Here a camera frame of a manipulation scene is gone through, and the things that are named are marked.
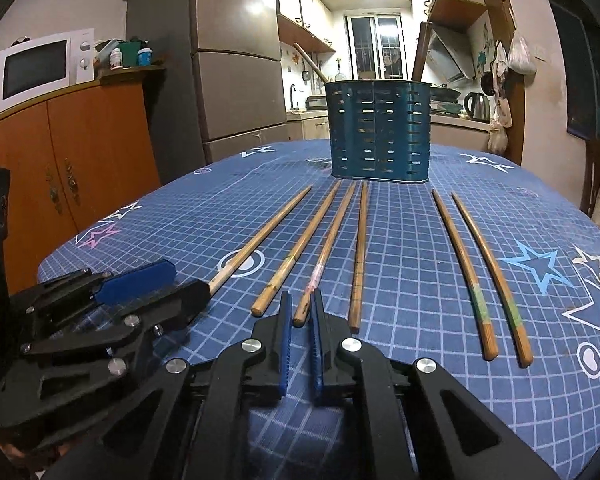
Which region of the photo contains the wooden chopstick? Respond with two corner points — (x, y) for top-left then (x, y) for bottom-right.
(291, 183), (355, 327)
(451, 193), (533, 368)
(348, 182), (368, 334)
(209, 185), (312, 296)
(294, 42), (329, 84)
(251, 180), (341, 318)
(431, 190), (498, 361)
(411, 21), (431, 81)

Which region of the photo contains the kitchen window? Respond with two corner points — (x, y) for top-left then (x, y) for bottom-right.
(346, 13), (408, 80)

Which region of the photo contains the orange wooden cabinet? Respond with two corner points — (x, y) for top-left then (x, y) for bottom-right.
(0, 67), (166, 292)

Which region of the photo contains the blue star-patterned tablecloth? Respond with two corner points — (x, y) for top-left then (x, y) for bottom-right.
(38, 140), (600, 479)

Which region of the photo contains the white microwave oven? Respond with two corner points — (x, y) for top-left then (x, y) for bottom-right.
(0, 28), (95, 113)

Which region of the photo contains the blue perforated utensil holder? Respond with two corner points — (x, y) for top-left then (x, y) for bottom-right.
(325, 79), (430, 183)

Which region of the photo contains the silver refrigerator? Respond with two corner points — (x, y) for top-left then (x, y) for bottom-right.
(126, 0), (287, 182)

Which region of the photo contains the black wok on stove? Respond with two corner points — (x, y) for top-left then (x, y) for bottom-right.
(430, 86), (460, 103)

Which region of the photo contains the stainless electric kettle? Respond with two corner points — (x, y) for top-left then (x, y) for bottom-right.
(464, 92), (491, 122)

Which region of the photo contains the range hood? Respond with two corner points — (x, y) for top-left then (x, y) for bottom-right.
(426, 22), (476, 84)

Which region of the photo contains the wooden chair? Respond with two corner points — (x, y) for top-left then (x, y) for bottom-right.
(580, 139), (600, 216)

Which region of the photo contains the white plastic bag hanging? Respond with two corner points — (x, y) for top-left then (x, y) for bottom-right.
(507, 30), (536, 76)

